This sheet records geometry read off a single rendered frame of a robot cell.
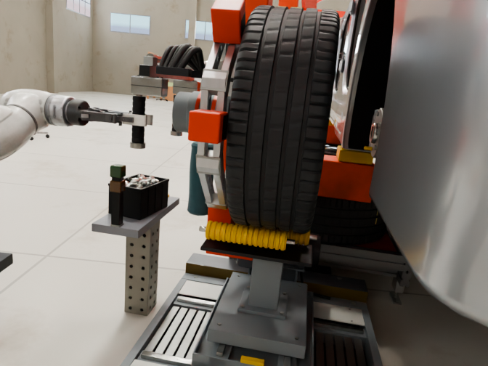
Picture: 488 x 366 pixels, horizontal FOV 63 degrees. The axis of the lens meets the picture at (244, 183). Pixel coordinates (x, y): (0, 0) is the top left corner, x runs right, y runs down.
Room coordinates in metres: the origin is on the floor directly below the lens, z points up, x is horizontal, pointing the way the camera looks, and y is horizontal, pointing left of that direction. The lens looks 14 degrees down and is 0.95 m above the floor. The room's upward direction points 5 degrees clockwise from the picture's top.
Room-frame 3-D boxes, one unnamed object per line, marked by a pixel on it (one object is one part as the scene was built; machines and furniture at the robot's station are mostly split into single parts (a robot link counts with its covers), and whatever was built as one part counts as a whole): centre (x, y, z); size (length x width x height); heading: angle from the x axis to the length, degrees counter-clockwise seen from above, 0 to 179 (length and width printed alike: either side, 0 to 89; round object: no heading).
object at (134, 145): (1.13, 0.32, 0.83); 0.04 x 0.04 x 0.16
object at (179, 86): (1.46, 0.24, 0.93); 0.09 x 0.05 x 0.05; 82
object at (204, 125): (0.95, 0.10, 0.85); 0.09 x 0.08 x 0.07; 172
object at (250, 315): (1.24, -0.11, 0.32); 0.40 x 0.30 x 0.28; 172
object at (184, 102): (1.28, 0.13, 0.85); 0.21 x 0.14 x 0.14; 82
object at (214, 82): (1.26, 0.06, 0.85); 0.54 x 0.07 x 0.54; 172
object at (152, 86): (1.13, 0.29, 0.93); 0.09 x 0.05 x 0.05; 82
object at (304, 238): (1.24, -0.11, 0.49); 0.29 x 0.06 x 0.06; 82
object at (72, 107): (1.15, 0.47, 0.83); 0.09 x 0.08 x 0.07; 82
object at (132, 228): (1.46, 0.39, 0.44); 0.43 x 0.17 x 0.03; 172
